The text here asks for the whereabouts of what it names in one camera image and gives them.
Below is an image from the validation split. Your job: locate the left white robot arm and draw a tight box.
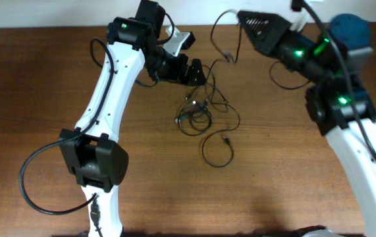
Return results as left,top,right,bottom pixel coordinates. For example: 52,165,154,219
59,1,206,236

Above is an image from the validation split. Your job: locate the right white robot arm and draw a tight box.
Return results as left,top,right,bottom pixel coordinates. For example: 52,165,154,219
238,11,376,236

